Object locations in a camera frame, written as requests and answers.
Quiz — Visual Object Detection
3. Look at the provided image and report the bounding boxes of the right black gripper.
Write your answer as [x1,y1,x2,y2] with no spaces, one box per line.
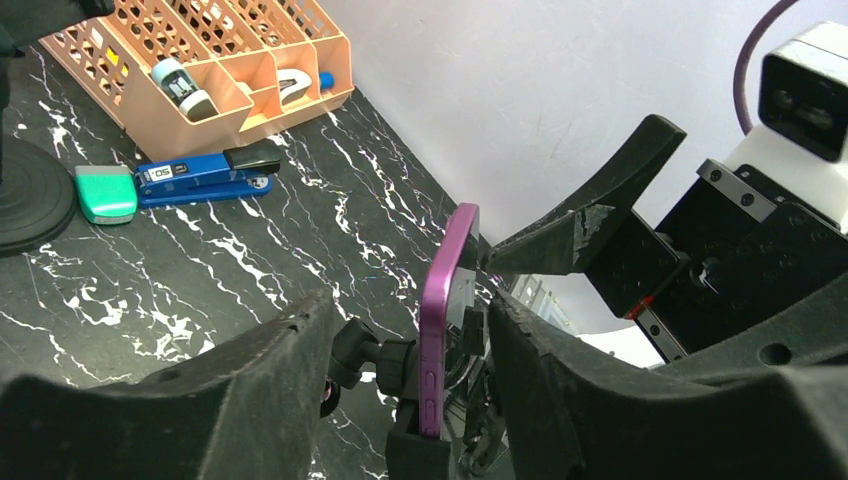
[481,114,847,361]

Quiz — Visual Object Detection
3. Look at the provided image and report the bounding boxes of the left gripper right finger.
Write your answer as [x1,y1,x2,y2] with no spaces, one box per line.
[489,278,847,479]

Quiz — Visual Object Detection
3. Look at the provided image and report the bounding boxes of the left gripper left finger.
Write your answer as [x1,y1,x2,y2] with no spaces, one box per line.
[1,290,335,479]

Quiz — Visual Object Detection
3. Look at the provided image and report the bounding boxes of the black smartphone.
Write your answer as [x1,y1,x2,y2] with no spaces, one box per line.
[418,203,479,439]

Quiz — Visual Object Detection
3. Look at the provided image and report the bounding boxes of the black phone stand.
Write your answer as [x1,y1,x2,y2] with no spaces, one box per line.
[1,135,78,258]
[321,286,486,479]

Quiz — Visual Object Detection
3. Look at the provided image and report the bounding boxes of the blue stapler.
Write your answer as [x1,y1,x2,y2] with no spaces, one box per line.
[134,139,282,208]

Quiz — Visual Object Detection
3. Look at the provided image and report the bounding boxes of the green small box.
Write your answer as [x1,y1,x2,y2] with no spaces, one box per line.
[74,165,138,225]

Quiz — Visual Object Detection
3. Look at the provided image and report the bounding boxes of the blue capped tube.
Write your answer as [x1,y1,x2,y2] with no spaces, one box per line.
[319,71,336,92]

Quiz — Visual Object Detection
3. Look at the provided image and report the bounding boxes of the orange file organizer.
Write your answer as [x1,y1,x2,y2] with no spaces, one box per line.
[41,0,354,161]

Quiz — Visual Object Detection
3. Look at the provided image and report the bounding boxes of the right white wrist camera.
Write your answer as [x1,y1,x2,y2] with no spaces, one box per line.
[724,22,847,233]

